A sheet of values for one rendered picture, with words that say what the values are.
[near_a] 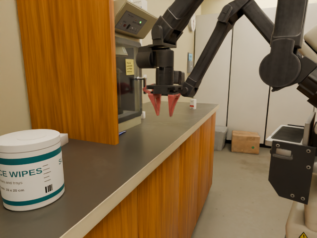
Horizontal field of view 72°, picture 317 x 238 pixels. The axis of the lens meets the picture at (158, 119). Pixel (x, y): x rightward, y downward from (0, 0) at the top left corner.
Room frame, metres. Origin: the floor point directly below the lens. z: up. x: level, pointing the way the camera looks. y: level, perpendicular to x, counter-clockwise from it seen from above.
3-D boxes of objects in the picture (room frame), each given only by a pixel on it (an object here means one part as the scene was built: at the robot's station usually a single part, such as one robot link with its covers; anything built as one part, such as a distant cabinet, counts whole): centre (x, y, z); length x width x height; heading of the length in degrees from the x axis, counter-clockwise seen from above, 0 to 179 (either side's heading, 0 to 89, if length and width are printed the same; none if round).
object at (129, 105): (1.11, 0.16, 1.19); 0.30 x 0.01 x 0.40; 156
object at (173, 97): (0.70, -0.03, 1.14); 0.07 x 0.07 x 0.09; 67
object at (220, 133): (3.63, -0.85, 0.17); 0.60 x 0.42 x 0.33; 65
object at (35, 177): (0.48, 0.29, 1.02); 0.13 x 0.13 x 0.15
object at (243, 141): (3.42, -1.41, 0.14); 0.41 x 0.33 x 0.29; 73
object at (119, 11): (1.09, 0.11, 1.46); 0.32 x 0.12 x 0.10; 157
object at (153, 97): (0.71, -0.01, 1.14); 0.07 x 0.07 x 0.09; 67
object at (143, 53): (0.73, 0.01, 1.30); 0.11 x 0.09 x 0.12; 53
